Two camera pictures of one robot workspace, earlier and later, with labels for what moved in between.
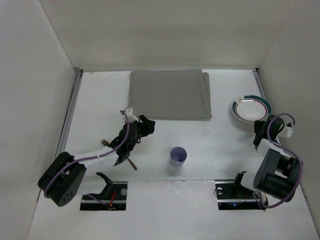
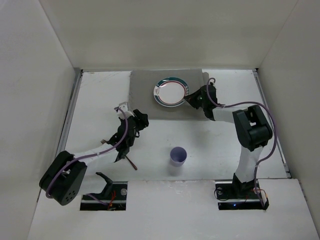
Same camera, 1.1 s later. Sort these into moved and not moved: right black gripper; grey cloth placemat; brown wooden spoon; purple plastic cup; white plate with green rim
Moved: right black gripper; white plate with green rim
Not moved: purple plastic cup; brown wooden spoon; grey cloth placemat
